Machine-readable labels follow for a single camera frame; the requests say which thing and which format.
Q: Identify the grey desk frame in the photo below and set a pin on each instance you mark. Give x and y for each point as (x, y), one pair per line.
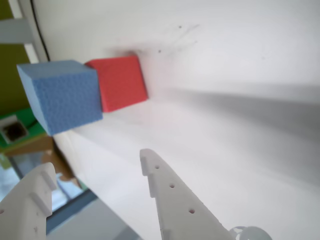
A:
(15, 31)

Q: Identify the olive desk divider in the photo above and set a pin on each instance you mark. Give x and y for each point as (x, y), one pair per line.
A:
(10, 75)

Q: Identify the red foam cube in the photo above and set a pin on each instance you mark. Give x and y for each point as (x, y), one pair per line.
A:
(122, 85)

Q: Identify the brown cardboard piece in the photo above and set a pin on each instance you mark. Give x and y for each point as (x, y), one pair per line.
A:
(30, 147)

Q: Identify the blue foam cube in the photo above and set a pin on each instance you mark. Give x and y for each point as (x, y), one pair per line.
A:
(65, 100)

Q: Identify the green box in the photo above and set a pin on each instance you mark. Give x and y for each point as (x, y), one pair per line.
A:
(37, 130)

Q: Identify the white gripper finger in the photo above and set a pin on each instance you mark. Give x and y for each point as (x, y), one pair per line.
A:
(180, 212)
(22, 212)

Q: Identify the grey cabinet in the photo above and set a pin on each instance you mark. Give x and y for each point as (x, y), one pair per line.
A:
(95, 225)

